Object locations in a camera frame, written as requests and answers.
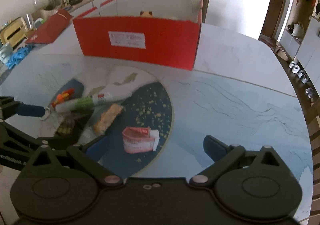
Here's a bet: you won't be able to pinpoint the red cardboard box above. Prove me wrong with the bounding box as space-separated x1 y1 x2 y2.
73 0 203 70

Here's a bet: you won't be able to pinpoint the round fish pattern mat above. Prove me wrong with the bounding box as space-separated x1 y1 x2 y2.
47 66 172 178

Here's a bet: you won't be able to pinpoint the red paper bag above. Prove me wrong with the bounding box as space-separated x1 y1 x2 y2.
25 9 73 45

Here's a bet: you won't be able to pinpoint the yellow tissue box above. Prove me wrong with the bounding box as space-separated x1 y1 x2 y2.
0 17 27 49

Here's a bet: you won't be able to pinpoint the blue rubber gloves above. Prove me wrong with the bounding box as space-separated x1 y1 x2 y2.
6 45 34 69

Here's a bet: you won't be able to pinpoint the white sideboard cabinet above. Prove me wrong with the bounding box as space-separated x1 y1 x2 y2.
68 0 107 17

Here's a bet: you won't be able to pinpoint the tan snack bar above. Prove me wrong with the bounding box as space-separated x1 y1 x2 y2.
92 104 124 135

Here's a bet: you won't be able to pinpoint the tan spotted pig toy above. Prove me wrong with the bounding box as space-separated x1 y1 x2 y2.
140 11 153 17

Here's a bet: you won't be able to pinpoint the white green toothpaste tube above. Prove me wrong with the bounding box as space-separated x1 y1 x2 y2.
55 90 133 114

